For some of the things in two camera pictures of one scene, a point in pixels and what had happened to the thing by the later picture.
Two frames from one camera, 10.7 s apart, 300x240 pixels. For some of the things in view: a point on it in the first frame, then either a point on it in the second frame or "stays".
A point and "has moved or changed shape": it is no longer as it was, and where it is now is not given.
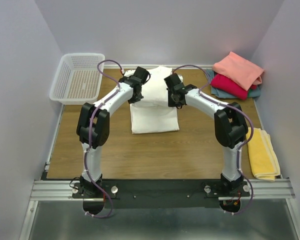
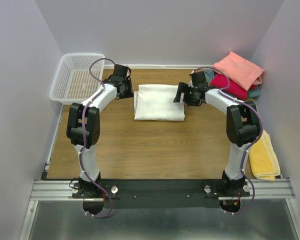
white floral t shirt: [151, 114] has moved or changed shape
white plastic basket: [77, 80] stays
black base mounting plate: [161, 193] stays
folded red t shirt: [226, 86] stays
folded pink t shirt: [240, 70] stays
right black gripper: [171, 104] → [181, 87]
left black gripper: [136, 99] → [130, 94]
